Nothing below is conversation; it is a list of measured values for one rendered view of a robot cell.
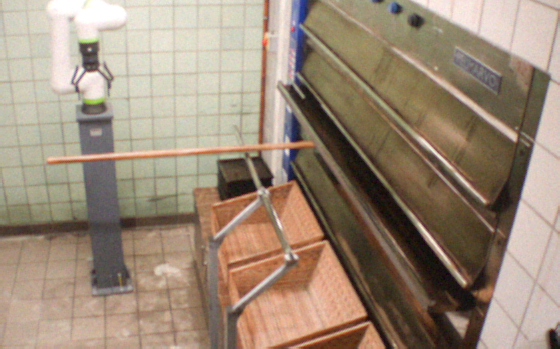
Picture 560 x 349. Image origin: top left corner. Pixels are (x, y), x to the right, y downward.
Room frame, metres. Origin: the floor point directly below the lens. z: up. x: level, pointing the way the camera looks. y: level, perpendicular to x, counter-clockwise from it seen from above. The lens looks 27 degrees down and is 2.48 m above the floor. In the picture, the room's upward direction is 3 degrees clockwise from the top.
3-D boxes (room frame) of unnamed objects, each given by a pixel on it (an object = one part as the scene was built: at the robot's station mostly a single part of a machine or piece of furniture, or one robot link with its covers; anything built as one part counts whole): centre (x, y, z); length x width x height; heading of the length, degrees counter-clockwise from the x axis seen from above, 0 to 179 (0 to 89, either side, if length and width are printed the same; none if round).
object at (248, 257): (2.66, 0.05, 0.72); 0.56 x 0.49 x 0.28; 14
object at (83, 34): (2.55, 0.86, 1.81); 0.13 x 0.11 x 0.14; 123
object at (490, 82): (2.19, -0.38, 1.99); 1.80 x 0.08 x 0.21; 15
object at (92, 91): (3.02, 1.03, 1.36); 0.16 x 0.13 x 0.19; 123
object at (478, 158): (2.18, -0.36, 1.80); 1.79 x 0.11 x 0.19; 15
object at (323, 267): (2.08, -0.11, 0.72); 0.56 x 0.49 x 0.28; 15
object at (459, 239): (2.18, -0.36, 1.54); 1.79 x 0.11 x 0.19; 15
